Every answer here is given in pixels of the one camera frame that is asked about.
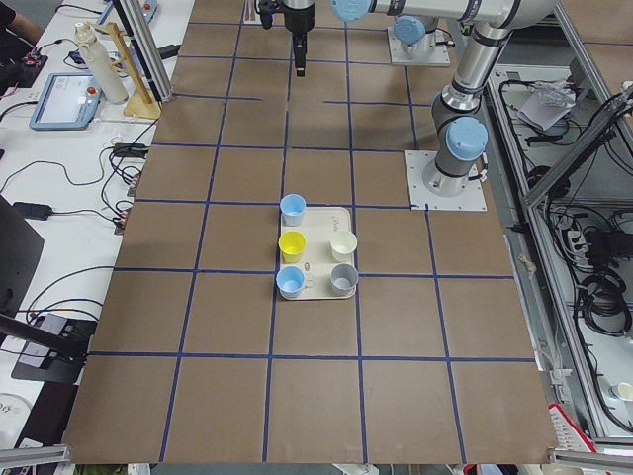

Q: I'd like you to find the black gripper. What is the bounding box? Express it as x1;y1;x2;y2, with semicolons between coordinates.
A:
282;0;316;77

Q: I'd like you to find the light blue cup far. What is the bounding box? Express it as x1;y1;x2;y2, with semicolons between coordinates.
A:
280;193;307;227

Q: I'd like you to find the light blue cup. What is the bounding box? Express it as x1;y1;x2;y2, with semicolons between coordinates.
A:
280;193;307;227
276;266;305;299

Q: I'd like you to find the yellow plastic cup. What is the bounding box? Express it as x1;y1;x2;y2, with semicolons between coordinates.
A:
278;231;307;264

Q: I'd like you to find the cream white plastic cup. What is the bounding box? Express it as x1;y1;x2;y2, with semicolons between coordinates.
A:
329;231;357;262

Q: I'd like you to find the light blue cup near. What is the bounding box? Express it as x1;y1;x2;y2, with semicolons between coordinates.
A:
276;266;305;299

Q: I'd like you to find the grey plastic cup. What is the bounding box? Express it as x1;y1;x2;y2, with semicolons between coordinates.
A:
330;263;359;297

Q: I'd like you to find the wooden rack stand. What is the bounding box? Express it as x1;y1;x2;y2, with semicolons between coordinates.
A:
94;22;161;120

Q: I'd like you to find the white plastic tray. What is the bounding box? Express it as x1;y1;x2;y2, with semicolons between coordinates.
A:
280;207;356;300

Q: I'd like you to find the beige water bottle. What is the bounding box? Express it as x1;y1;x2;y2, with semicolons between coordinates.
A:
74;22;129;104

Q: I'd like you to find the blue teach pendant tablet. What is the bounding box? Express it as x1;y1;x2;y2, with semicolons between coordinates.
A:
29;72;102;131

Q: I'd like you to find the crumpled white paper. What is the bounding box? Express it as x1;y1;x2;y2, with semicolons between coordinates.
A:
516;79;576;132

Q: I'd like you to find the black power adapter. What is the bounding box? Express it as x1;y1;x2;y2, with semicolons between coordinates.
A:
12;202;53;221

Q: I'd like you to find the black monitor stand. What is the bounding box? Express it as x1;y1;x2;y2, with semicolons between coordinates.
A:
0;196;96;386

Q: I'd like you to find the aluminium frame post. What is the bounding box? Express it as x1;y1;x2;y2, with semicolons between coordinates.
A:
113;0;173;103

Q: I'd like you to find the black cable bundle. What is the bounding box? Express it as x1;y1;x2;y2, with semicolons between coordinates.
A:
573;269;633;337

